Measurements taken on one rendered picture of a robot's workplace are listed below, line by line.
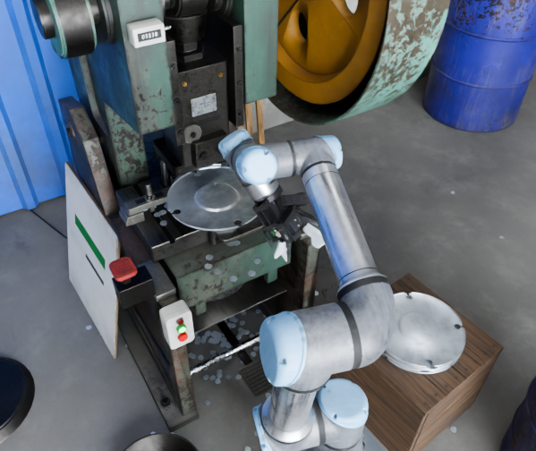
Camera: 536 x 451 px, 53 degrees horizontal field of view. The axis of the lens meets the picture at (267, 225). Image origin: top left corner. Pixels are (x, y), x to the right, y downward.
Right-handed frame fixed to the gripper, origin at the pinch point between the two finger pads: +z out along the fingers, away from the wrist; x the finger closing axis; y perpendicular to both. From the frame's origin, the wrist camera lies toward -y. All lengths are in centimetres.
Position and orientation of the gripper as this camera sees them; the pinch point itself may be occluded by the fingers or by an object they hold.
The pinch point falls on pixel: (312, 254)
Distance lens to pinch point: 132.6
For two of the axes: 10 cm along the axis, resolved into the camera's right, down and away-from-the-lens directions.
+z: 5.2, 7.9, 3.3
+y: -4.2, 5.7, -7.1
